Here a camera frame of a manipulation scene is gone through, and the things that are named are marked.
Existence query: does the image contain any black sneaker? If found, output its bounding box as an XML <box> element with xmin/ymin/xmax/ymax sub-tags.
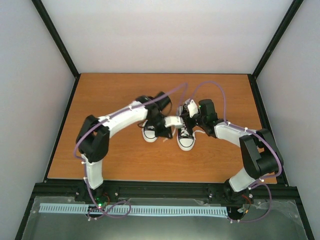
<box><xmin>141</xmin><ymin>120</ymin><xmax>158</xmax><ymax>143</ymax></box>
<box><xmin>176</xmin><ymin>104</ymin><xmax>196</xmax><ymax>152</ymax></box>

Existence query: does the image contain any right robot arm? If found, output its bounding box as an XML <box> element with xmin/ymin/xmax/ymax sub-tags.
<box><xmin>177</xmin><ymin>99</ymin><xmax>283</xmax><ymax>203</ymax></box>

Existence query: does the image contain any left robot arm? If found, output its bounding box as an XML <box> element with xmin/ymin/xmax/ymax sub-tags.
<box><xmin>75</xmin><ymin>91</ymin><xmax>173</xmax><ymax>202</ymax></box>

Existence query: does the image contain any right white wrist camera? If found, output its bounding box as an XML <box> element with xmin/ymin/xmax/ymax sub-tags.
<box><xmin>185</xmin><ymin>99</ymin><xmax>198</xmax><ymax>118</ymax></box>

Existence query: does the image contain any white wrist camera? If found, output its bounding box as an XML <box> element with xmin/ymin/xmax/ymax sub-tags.
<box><xmin>185</xmin><ymin>99</ymin><xmax>198</xmax><ymax>118</ymax></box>
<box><xmin>164</xmin><ymin>115</ymin><xmax>184</xmax><ymax>129</ymax></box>

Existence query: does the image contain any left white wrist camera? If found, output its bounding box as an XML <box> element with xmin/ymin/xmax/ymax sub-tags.
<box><xmin>164</xmin><ymin>115</ymin><xmax>184</xmax><ymax>129</ymax></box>

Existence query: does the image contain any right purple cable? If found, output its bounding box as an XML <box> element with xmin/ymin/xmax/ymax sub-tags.
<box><xmin>191</xmin><ymin>81</ymin><xmax>285</xmax><ymax>224</ymax></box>

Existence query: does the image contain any purple cable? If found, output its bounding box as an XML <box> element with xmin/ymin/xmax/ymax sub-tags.
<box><xmin>191</xmin><ymin>81</ymin><xmax>285</xmax><ymax>224</ymax></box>
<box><xmin>72</xmin><ymin>82</ymin><xmax>189</xmax><ymax>221</ymax></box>

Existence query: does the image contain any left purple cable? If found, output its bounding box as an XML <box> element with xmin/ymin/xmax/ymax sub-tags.
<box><xmin>72</xmin><ymin>82</ymin><xmax>189</xmax><ymax>221</ymax></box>

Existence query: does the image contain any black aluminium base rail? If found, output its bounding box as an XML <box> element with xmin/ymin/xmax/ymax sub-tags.
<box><xmin>31</xmin><ymin>180</ymin><xmax>300</xmax><ymax>205</ymax></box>

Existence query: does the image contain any white slotted cable duct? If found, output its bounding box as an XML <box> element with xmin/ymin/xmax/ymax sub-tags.
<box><xmin>38</xmin><ymin>203</ymin><xmax>228</xmax><ymax>218</ymax></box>

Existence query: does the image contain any right black frame post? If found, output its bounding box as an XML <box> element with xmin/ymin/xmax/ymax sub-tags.
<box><xmin>251</xmin><ymin>0</ymin><xmax>305</xmax><ymax>79</ymax></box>

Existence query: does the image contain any black frame post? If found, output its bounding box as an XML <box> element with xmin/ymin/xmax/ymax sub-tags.
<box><xmin>31</xmin><ymin>0</ymin><xmax>81</xmax><ymax>79</ymax></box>
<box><xmin>251</xmin><ymin>0</ymin><xmax>305</xmax><ymax>79</ymax></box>

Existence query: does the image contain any left black frame post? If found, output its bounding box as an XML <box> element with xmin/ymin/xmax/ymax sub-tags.
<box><xmin>31</xmin><ymin>0</ymin><xmax>81</xmax><ymax>79</ymax></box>

